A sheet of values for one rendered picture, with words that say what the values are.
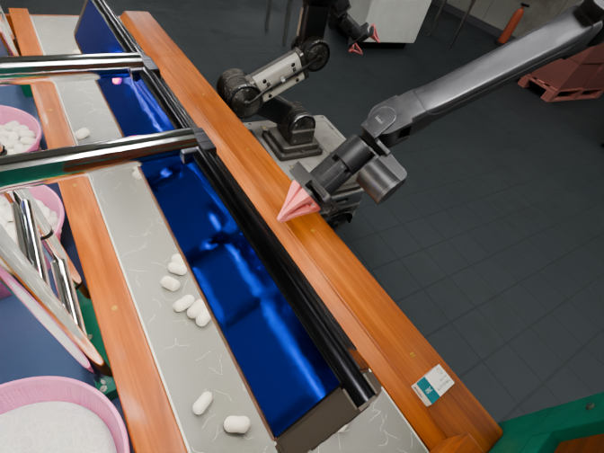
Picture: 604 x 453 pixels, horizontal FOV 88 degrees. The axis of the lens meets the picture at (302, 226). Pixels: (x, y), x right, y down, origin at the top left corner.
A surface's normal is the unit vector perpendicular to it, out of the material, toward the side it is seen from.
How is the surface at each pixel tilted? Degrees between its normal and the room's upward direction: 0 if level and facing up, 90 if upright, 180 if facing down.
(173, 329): 0
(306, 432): 58
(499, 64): 42
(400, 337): 0
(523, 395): 0
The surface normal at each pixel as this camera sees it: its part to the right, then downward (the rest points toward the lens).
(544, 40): -0.21, -0.11
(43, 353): 0.19, -0.65
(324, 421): -0.59, -0.09
